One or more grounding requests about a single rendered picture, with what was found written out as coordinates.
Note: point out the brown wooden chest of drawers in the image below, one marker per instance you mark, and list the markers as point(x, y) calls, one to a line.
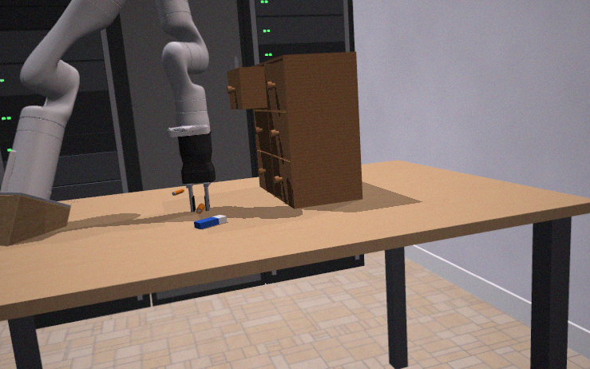
point(321, 93)

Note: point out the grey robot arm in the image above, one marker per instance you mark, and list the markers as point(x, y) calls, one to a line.
point(32, 162)

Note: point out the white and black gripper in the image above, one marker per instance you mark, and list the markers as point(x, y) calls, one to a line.
point(195, 144)

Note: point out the blue and white eraser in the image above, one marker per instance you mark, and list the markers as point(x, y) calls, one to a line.
point(211, 221)

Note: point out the brown wooden drawer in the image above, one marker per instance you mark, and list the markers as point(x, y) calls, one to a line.
point(262, 130)
point(275, 85)
point(282, 178)
point(247, 88)
point(265, 170)
point(279, 132)

